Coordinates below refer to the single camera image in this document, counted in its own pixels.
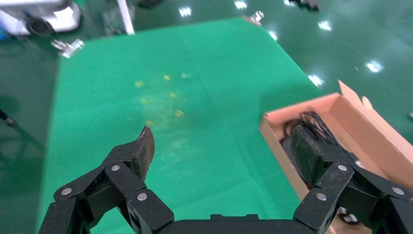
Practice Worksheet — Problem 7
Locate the dark object on floor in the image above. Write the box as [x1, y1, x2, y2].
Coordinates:
[289, 0, 320, 11]

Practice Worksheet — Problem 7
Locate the white upright pole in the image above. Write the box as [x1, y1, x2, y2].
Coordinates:
[116, 0, 135, 35]

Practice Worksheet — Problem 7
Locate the green table cloth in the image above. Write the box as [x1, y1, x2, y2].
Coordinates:
[35, 18, 323, 234]

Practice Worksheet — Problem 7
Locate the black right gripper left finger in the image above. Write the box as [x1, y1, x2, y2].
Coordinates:
[38, 126, 175, 234]

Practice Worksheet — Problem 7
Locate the black power cable with plug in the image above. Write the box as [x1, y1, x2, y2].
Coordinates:
[283, 111, 339, 149]

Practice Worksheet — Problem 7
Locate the white wheeled machine base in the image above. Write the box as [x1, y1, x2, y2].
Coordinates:
[0, 0, 81, 37]

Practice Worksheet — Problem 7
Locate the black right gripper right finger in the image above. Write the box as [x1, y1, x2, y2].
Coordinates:
[290, 126, 413, 234]

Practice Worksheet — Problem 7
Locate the black cable on floor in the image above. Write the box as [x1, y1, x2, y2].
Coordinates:
[0, 109, 18, 127]

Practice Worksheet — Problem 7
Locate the silver cloth clamp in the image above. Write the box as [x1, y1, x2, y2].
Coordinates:
[51, 39, 85, 59]
[242, 10, 265, 26]

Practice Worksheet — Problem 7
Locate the open brown cardboard box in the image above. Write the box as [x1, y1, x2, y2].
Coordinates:
[260, 80, 413, 234]

